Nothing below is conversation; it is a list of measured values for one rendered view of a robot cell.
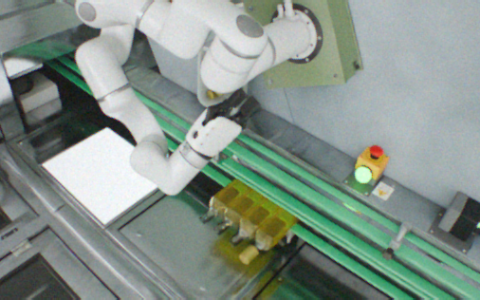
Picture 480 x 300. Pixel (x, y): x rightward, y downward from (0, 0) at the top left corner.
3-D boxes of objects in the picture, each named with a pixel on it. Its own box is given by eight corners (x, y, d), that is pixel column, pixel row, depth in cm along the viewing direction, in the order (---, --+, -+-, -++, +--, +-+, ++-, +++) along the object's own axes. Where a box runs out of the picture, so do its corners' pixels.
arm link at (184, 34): (157, 18, 90) (180, -41, 77) (245, 80, 91) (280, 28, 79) (133, 38, 83) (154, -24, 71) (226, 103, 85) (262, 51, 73)
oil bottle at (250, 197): (263, 185, 137) (220, 222, 124) (265, 173, 133) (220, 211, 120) (277, 194, 134) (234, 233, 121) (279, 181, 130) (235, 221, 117)
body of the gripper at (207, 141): (175, 135, 95) (208, 100, 92) (201, 145, 103) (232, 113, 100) (190, 158, 91) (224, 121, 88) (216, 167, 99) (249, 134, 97)
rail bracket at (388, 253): (399, 223, 107) (378, 254, 99) (408, 205, 102) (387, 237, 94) (412, 231, 105) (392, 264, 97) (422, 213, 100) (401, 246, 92)
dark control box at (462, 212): (447, 209, 109) (436, 227, 104) (458, 189, 104) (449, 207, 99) (473, 224, 106) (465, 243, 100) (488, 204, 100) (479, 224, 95)
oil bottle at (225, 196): (249, 177, 139) (206, 213, 126) (250, 164, 135) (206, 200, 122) (263, 185, 137) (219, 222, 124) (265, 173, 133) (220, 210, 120)
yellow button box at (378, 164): (362, 161, 121) (351, 175, 117) (370, 142, 116) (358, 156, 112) (383, 173, 118) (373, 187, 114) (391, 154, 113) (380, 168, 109)
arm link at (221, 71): (233, 52, 97) (185, 74, 86) (259, 11, 87) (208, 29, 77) (261, 81, 96) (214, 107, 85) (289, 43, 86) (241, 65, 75)
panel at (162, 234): (108, 129, 170) (38, 170, 150) (107, 123, 168) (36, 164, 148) (282, 253, 131) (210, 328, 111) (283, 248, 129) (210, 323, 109)
